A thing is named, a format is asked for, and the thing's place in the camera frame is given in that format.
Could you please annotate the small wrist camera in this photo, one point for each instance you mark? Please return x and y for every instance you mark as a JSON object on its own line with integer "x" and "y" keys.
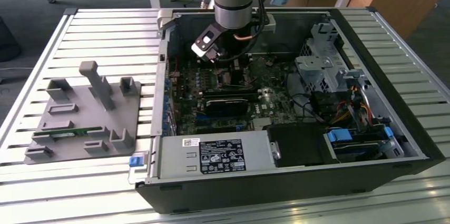
{"x": 270, "y": 23}

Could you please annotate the black drive box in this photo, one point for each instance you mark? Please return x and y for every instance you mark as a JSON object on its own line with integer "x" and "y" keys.
{"x": 298, "y": 145}

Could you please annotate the silver power supply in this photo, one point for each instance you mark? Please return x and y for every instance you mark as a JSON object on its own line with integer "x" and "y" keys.
{"x": 175, "y": 153}

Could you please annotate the black PC case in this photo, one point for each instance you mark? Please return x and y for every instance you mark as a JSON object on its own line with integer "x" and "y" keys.
{"x": 281, "y": 195}

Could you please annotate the blue case latch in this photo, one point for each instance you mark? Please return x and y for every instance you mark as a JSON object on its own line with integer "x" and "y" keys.
{"x": 137, "y": 162}

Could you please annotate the blue plastic clip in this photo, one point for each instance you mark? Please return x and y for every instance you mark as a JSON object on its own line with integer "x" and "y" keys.
{"x": 388, "y": 133}

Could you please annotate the green RAM stick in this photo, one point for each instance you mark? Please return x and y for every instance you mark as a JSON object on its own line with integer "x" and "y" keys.
{"x": 81, "y": 130}

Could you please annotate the silver topped CPU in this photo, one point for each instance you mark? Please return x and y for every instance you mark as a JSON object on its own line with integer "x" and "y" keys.
{"x": 225, "y": 77}

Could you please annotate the silver chipset heatsink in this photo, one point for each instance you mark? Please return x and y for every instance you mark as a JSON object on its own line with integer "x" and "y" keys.
{"x": 264, "y": 124}

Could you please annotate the silver drive cage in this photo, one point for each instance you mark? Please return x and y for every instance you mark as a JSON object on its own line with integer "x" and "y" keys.
{"x": 317, "y": 73}

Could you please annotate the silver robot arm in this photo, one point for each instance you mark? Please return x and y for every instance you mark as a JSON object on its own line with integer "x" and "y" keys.
{"x": 234, "y": 2}

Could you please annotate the black graphics card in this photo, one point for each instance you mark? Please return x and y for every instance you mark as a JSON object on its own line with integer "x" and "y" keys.
{"x": 226, "y": 108}

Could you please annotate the blue disk carrier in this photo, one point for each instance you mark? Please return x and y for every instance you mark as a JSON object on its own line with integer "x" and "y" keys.
{"x": 341, "y": 135}

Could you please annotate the grey parts rack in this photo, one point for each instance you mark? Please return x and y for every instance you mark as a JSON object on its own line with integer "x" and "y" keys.
{"x": 81, "y": 118}

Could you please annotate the green motherboard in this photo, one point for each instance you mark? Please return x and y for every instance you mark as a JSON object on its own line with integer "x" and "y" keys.
{"x": 278, "y": 102}

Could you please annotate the CPU socket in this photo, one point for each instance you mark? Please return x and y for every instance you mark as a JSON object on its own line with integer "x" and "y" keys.
{"x": 218, "y": 76}

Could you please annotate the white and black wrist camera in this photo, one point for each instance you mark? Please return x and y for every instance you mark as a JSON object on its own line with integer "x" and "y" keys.
{"x": 206, "y": 40}

